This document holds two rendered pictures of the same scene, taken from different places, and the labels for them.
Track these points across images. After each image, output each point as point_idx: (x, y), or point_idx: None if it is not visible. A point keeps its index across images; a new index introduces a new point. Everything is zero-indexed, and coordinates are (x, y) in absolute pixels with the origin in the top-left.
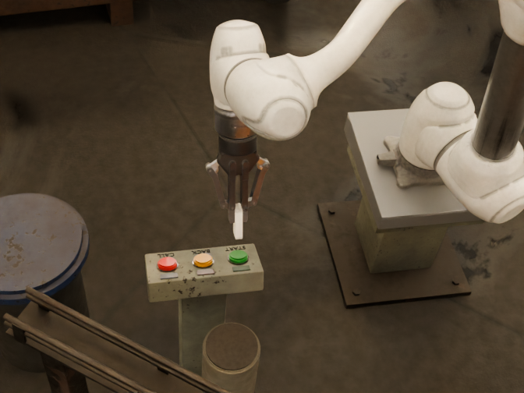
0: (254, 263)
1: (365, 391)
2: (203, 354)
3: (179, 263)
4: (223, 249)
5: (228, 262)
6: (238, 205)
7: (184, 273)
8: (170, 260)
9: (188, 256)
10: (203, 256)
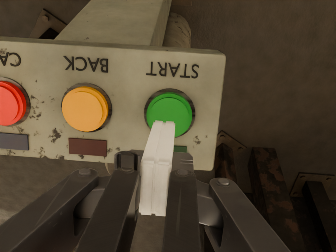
0: (201, 142)
1: (333, 7)
2: (106, 166)
3: (33, 101)
4: (142, 64)
5: (145, 122)
6: (158, 182)
7: (43, 138)
8: (6, 103)
9: (54, 74)
10: (84, 103)
